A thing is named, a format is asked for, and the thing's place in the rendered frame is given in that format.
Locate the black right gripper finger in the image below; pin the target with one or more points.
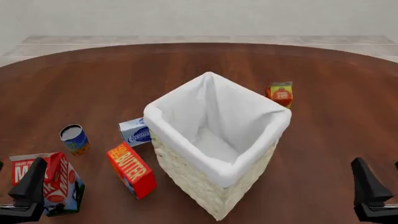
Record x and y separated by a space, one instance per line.
396 166
368 186

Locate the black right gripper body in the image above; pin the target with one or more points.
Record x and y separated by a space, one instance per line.
377 213

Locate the wicker basket with white liner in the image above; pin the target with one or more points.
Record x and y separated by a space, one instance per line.
199 177

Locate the pale blue cream cheese box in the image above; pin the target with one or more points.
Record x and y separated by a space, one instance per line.
133 134

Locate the red butter box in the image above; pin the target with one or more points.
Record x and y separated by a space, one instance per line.
132 169

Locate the orange juice carton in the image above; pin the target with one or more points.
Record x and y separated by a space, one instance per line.
282 96

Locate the red and white milk carton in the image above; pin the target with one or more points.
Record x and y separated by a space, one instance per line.
63 184

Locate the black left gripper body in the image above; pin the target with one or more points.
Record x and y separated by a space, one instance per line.
21 213

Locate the blue and yellow tin can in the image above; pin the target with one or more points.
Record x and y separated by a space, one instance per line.
75 142

